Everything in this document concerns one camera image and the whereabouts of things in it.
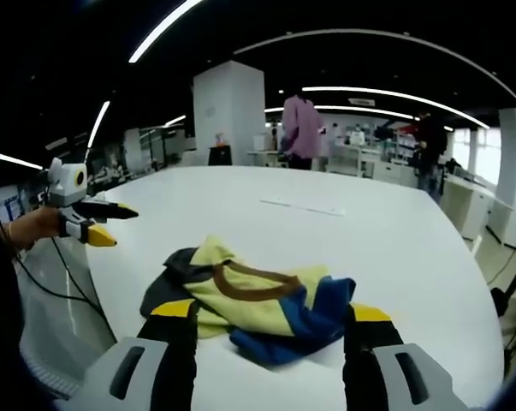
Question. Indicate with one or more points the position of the person's left hand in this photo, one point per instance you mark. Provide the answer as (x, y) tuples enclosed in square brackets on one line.
[(33, 227)]

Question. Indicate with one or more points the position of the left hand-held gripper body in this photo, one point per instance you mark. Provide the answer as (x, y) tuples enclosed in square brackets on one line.
[(67, 182)]

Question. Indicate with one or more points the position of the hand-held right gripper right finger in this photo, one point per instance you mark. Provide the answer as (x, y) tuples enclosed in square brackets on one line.
[(381, 368)]

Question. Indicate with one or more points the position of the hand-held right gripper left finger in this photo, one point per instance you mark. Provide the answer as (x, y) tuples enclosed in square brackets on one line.
[(155, 368)]

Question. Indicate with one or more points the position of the white workbench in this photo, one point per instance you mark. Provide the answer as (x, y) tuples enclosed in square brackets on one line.
[(360, 158)]

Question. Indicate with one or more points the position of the white square pillar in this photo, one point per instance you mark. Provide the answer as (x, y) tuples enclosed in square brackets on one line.
[(228, 113)]

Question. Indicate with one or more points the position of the white knitted sleeve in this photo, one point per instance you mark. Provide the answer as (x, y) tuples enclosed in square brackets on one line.
[(61, 317)]

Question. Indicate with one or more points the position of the white cabinet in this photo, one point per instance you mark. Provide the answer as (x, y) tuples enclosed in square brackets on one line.
[(467, 207)]

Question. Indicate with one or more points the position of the yellow blue grey garment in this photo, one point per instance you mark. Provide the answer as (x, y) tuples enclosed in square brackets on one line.
[(244, 301)]

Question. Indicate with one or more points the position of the black tripod stand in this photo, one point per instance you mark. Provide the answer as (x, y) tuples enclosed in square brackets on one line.
[(514, 278)]

